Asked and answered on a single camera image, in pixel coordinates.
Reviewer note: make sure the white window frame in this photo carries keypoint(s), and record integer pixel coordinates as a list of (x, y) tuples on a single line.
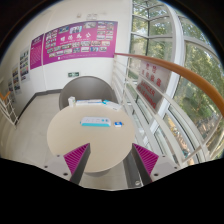
[(178, 50)]

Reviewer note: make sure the long white flat box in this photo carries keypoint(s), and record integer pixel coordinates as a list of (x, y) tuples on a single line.
[(88, 102)]

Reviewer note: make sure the small white box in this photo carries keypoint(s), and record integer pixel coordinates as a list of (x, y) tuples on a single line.
[(71, 101)]

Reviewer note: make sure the white stair railing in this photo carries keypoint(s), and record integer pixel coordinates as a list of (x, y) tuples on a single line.
[(8, 111)]

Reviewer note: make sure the large magenta photo poster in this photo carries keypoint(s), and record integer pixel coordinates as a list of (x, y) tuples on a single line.
[(83, 41)]

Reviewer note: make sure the white wall junction box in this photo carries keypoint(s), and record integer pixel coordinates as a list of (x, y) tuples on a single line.
[(92, 15)]

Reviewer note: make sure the white metal railing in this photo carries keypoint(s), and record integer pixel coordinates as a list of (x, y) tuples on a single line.
[(133, 103)]

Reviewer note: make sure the grey round-backed chair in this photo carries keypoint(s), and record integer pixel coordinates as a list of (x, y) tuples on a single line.
[(86, 88)]

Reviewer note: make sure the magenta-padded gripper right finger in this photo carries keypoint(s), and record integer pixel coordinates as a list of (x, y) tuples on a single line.
[(146, 160)]

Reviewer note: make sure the white photo display board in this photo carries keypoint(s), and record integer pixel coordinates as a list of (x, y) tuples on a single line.
[(24, 65), (16, 80)]

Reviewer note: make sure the clear red-lettered warning sign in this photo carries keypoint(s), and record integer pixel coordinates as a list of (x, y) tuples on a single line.
[(153, 83)]

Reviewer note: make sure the narrow magenta text poster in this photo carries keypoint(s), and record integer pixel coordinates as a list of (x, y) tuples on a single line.
[(36, 51)]

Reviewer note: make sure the green exit sign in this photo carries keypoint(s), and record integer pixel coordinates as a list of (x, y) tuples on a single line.
[(73, 74)]

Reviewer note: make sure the white and teal power strip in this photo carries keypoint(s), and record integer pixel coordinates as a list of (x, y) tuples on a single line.
[(95, 121)]

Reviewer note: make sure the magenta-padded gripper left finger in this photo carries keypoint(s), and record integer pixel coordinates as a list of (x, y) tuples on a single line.
[(75, 160)]

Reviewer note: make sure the wooden handrail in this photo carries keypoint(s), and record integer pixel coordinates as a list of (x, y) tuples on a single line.
[(186, 73)]

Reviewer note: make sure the white and blue box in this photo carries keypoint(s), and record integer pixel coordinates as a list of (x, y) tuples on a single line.
[(112, 105)]

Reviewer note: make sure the small white and blue charger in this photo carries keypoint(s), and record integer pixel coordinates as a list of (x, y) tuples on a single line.
[(118, 124)]

